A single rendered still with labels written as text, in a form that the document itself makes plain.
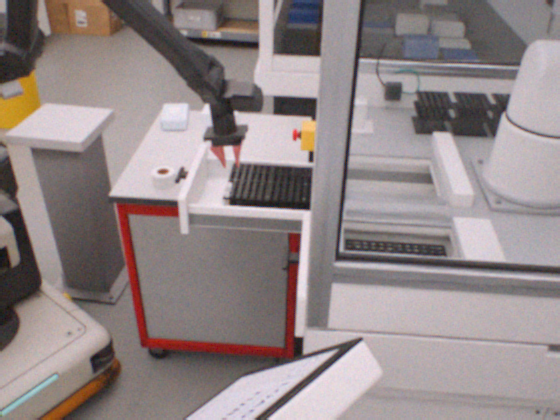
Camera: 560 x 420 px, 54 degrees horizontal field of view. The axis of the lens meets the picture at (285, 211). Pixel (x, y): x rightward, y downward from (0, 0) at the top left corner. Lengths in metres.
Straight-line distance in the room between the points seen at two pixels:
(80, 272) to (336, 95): 1.88
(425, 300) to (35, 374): 1.30
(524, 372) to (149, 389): 1.39
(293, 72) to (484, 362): 1.42
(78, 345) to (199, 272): 0.45
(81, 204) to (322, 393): 1.76
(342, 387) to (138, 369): 1.64
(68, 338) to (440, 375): 1.27
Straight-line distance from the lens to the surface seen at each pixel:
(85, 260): 2.42
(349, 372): 0.61
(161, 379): 2.15
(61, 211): 2.31
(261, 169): 1.51
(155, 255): 1.83
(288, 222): 1.36
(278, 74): 2.18
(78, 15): 5.89
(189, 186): 1.39
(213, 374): 2.14
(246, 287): 1.84
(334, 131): 0.77
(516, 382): 1.14
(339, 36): 0.72
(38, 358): 1.95
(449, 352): 1.05
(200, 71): 1.21
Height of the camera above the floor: 1.66
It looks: 34 degrees down
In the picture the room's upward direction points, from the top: 2 degrees clockwise
